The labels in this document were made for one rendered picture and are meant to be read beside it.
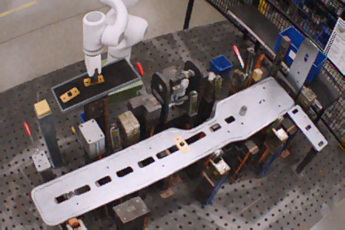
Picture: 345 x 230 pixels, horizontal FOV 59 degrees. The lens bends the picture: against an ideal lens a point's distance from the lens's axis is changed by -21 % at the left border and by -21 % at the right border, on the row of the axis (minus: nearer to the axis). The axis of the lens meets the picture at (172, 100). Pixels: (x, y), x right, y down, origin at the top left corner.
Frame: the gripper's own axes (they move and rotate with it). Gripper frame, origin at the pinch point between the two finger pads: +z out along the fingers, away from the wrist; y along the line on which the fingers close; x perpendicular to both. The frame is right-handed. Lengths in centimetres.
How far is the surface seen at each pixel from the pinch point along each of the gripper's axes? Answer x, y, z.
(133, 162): 7.0, 32.1, 18.8
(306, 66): 101, 20, 0
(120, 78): 11.2, 2.4, 2.8
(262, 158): 71, 43, 36
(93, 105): -1.7, 5.4, 11.9
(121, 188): -2.1, 41.9, 18.8
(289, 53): 106, 2, 9
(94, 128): -5.2, 19.4, 7.8
